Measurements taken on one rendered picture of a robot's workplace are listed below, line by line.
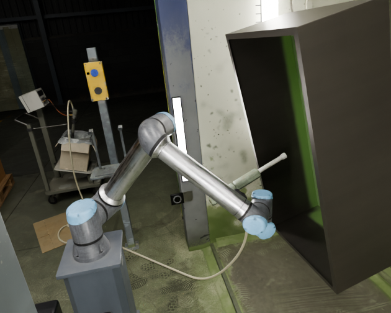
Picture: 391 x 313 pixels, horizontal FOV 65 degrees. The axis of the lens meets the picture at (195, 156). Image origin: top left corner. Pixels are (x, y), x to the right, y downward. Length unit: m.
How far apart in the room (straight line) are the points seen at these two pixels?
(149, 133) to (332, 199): 0.78
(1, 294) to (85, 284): 1.50
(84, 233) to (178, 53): 1.23
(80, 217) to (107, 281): 0.36
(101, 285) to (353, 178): 1.28
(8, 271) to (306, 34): 1.01
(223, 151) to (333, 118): 1.23
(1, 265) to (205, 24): 2.00
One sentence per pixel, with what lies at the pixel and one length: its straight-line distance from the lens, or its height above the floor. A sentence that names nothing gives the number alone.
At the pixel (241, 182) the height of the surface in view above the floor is 0.90.
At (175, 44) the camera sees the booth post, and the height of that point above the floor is 1.61.
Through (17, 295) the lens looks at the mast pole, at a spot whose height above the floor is 1.48.
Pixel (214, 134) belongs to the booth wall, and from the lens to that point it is 2.24.
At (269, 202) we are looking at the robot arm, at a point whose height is 0.95.
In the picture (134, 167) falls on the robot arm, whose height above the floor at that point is 1.08.
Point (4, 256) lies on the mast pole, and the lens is 0.24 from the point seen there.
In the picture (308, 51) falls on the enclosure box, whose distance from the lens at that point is 1.11.
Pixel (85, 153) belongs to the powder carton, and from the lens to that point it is 3.60.
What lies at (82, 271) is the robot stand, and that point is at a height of 0.64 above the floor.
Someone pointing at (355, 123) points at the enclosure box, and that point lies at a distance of 1.29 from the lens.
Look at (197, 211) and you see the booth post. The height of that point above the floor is 0.36.
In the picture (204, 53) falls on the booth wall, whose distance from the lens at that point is 2.14.
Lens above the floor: 1.63
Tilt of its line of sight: 21 degrees down
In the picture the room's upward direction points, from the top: 6 degrees counter-clockwise
